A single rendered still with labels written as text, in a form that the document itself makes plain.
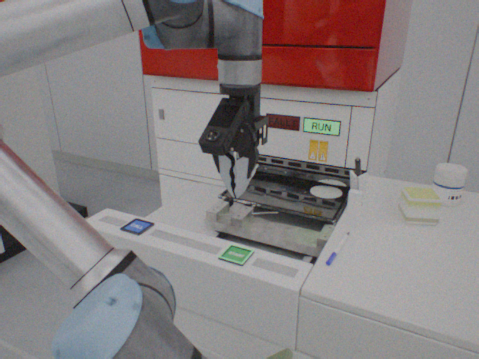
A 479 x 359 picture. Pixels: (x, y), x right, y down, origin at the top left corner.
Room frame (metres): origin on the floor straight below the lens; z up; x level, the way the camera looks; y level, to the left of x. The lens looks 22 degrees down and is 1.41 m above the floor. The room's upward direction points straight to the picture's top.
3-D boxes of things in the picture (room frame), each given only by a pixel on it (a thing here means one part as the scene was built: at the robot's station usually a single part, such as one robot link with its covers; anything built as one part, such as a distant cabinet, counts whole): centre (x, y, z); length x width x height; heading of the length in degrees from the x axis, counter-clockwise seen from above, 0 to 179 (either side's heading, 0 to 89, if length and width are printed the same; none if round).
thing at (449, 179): (0.93, -0.54, 1.01); 0.07 x 0.07 x 0.10
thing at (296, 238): (0.94, -0.08, 0.87); 0.36 x 0.08 x 0.03; 63
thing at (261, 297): (0.73, 0.12, 0.89); 0.55 x 0.09 x 0.14; 63
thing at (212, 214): (1.01, 0.06, 0.89); 0.08 x 0.03 x 0.03; 153
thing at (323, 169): (1.23, -0.19, 0.96); 0.44 x 0.01 x 0.02; 63
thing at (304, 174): (1.22, -0.19, 0.89); 0.44 x 0.02 x 0.10; 63
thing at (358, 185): (0.82, -0.28, 1.03); 0.06 x 0.04 x 0.13; 153
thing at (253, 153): (0.66, -0.01, 1.19); 0.05 x 0.02 x 0.09; 63
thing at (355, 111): (1.31, -0.04, 1.02); 0.82 x 0.03 x 0.40; 63
